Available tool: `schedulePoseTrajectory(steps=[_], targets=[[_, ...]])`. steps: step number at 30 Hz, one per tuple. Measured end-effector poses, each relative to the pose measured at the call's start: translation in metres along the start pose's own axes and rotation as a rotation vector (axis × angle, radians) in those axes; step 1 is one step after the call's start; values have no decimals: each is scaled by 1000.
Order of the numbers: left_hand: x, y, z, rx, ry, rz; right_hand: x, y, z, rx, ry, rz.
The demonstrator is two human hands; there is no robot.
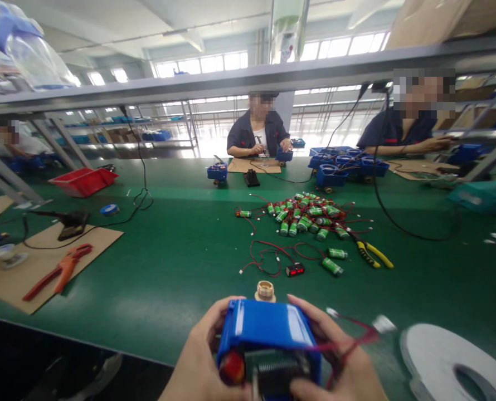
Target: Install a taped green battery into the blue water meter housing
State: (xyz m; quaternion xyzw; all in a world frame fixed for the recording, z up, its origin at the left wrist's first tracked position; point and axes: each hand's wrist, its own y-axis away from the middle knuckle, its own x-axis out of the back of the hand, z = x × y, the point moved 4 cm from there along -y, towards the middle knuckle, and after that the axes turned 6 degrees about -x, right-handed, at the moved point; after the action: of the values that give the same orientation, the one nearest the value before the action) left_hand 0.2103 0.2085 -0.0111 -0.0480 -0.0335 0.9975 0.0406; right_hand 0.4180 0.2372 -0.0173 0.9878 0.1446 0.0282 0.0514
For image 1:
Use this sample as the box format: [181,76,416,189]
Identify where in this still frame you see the person's left hand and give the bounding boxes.
[157,296,254,401]

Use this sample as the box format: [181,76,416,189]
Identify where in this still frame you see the person's right hand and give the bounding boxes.
[286,294,389,401]

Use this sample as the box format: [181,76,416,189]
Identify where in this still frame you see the person's right thumb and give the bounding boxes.
[289,378,330,401]

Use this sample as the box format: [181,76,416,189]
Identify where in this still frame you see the person's left fingers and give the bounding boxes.
[208,296,247,335]

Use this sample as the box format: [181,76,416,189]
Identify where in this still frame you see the person's right index finger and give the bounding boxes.
[286,294,326,348]

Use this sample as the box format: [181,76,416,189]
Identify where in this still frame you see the person's left thumb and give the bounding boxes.
[218,373,254,401]

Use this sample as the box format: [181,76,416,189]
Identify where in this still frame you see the yellow black pliers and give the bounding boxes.
[349,231,395,270]

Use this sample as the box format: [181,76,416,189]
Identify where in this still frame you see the pile of green batteries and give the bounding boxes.
[266,191,358,243]

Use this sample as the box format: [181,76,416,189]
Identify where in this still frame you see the white foam tape roll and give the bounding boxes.
[399,323,496,401]

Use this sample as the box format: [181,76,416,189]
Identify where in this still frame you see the cardboard work mat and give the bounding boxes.
[227,157,283,174]
[386,159,461,182]

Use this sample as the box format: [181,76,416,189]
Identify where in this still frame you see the group of blue valve boxes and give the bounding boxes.
[307,145,391,194]

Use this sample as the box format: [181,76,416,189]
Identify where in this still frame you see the orange pipe cutter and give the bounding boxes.
[22,243,94,303]

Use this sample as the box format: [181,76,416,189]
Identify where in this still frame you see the black soldering iron stand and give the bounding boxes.
[57,211,91,243]

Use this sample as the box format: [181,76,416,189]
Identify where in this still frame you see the red plastic bin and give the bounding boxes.
[48,167,120,198]

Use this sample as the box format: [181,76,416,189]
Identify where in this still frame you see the metal shelving with blue bins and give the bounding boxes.
[62,99,200,152]

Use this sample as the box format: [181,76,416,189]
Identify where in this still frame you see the large cardboard sheet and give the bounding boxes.
[0,222,125,316]

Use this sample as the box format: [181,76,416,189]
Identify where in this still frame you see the teal plastic box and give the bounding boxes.
[446,179,496,216]

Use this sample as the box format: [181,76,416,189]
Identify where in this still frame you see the grey metal overhead shelf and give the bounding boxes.
[0,30,496,206]

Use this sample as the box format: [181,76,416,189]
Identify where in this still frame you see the clear plastic bag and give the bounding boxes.
[0,0,81,92]

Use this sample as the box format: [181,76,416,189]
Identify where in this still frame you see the brown cardboard carton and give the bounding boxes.
[385,0,496,50]

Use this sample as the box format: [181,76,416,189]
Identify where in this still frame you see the red wires with white connectors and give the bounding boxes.
[314,307,397,379]

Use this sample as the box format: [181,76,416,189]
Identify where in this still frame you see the red and black wire bundle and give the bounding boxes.
[237,239,329,277]

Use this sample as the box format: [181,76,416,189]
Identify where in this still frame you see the blue valve box with wires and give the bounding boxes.
[206,155,229,189]

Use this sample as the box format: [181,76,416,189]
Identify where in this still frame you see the long black power cable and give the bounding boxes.
[314,82,463,243]

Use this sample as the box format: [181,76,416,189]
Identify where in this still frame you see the thin black hanging cable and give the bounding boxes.
[119,105,155,212]

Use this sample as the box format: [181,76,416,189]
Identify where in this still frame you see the soldering iron with black cable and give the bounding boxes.
[21,208,155,251]

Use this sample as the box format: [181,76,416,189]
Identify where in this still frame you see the solder wire spool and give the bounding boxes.
[0,244,30,271]

